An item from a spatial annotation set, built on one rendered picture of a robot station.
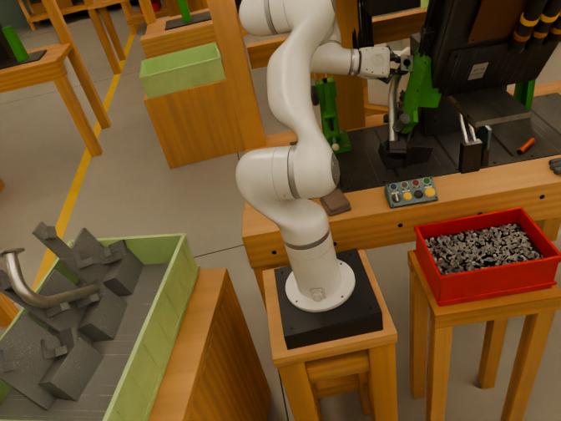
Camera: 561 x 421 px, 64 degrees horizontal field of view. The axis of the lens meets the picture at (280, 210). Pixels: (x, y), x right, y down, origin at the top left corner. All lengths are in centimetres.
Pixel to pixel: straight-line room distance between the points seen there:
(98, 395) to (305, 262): 63
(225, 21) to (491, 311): 129
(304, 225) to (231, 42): 94
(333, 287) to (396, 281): 130
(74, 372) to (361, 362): 75
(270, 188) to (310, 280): 29
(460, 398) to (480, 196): 91
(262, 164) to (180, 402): 65
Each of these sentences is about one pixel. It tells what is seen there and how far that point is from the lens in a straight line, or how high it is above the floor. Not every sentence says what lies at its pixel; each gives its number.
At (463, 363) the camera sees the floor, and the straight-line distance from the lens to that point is 218.
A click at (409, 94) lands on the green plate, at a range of 160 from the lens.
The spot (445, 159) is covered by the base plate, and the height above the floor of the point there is 90.
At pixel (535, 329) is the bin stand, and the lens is 149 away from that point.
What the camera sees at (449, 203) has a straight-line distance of 150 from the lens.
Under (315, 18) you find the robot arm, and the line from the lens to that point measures 106.
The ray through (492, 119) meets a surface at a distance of 145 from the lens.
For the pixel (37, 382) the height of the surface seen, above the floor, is 91.
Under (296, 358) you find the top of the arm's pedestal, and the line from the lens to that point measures 119.
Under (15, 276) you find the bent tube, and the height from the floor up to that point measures 114.
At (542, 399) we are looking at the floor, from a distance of 216.
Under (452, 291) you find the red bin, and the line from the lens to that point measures 128.
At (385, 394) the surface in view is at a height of 57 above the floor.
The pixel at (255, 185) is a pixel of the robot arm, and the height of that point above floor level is 128.
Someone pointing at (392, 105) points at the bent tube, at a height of 107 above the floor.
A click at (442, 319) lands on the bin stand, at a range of 131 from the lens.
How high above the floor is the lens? 181
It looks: 37 degrees down
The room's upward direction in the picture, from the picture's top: 13 degrees counter-clockwise
